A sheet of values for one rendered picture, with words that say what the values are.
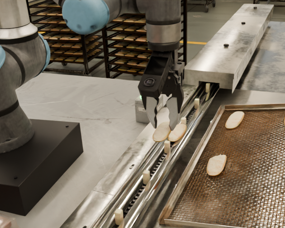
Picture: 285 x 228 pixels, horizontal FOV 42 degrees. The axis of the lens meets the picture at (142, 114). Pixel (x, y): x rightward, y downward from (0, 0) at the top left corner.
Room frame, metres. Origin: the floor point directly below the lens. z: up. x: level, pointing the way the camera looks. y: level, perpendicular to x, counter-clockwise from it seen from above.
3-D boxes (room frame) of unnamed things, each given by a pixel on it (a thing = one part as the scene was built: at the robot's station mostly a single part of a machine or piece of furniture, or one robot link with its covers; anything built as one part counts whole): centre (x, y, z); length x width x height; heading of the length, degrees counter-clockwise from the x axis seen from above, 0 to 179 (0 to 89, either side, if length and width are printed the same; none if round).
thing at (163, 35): (0.81, -0.05, 1.16); 0.08 x 0.08 x 0.05
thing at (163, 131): (0.79, -0.05, 0.93); 0.10 x 0.04 x 0.01; 159
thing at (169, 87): (0.82, -0.06, 1.08); 0.09 x 0.08 x 0.12; 159
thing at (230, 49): (1.77, -0.49, 0.89); 1.25 x 0.18 x 0.09; 156
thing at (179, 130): (0.91, -0.09, 0.86); 0.10 x 0.04 x 0.01; 156
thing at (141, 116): (1.06, -0.03, 0.84); 0.08 x 0.08 x 0.11; 66
